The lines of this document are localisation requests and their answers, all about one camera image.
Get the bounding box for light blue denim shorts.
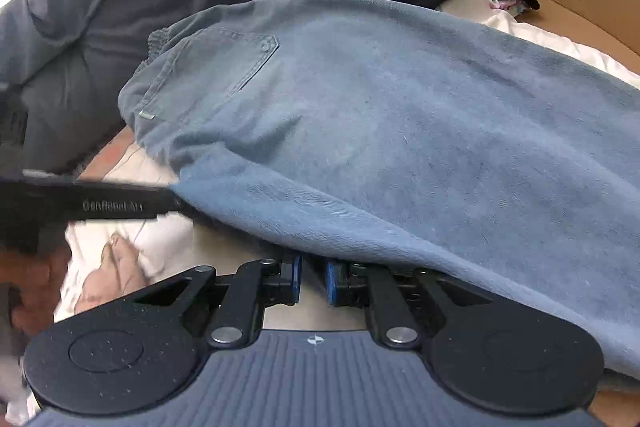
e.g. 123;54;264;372
118;0;639;376

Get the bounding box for person left hand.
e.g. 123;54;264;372
1;243;72;337

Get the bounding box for cream bear print bedsheet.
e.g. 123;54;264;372
0;0;640;427

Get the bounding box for person bare foot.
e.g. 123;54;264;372
74;233;149;314

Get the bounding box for dark grey pillow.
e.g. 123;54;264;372
0;0;342;178

